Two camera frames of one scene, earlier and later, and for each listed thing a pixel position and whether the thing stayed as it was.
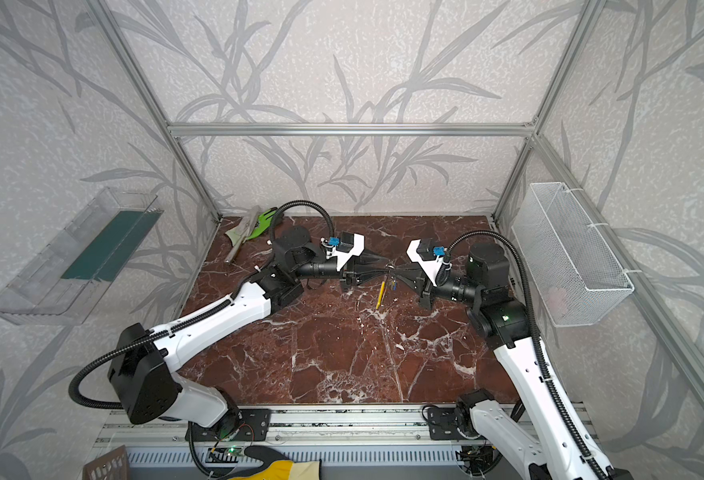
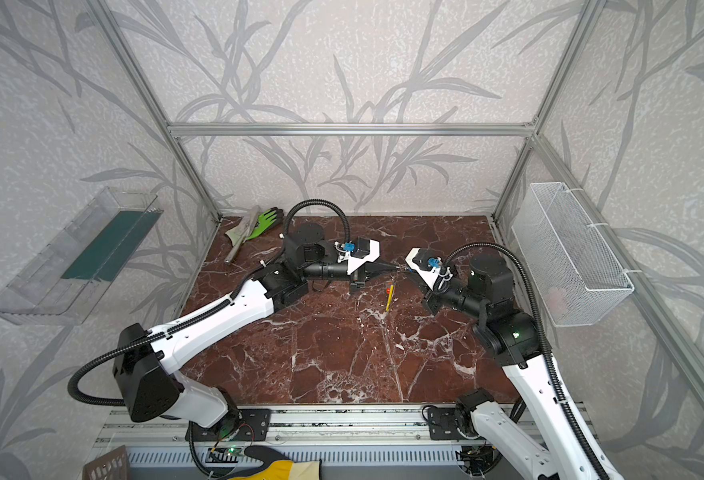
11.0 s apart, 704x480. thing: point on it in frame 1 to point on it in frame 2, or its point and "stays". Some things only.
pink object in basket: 557,300 stays
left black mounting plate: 234,425 stays
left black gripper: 348,269 stays
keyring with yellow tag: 388,267 to 390,292
